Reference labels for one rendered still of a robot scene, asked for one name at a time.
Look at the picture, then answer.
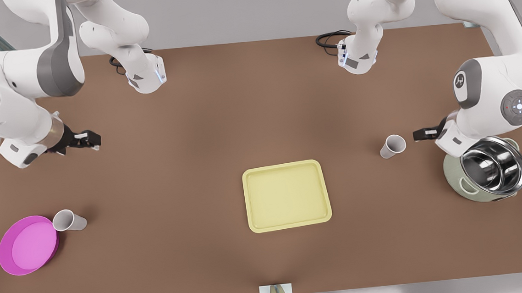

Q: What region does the white IKEA cup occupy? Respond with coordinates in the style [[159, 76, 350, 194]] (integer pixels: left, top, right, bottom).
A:
[[52, 208, 88, 233], [379, 134, 407, 160]]

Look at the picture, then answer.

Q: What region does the yellow rectangular tray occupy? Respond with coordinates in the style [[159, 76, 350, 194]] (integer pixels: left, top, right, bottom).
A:
[[241, 158, 334, 234]]

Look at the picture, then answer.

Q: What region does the green pot with steel inside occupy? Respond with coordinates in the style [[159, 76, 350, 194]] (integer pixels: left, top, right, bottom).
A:
[[441, 134, 522, 206]]

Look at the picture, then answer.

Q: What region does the pink round plate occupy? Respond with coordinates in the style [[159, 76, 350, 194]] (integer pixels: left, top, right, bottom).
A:
[[0, 214, 62, 277]]

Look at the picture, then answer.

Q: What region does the black cable loop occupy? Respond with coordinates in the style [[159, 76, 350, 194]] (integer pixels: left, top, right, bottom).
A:
[[108, 47, 156, 77], [314, 29, 356, 52]]

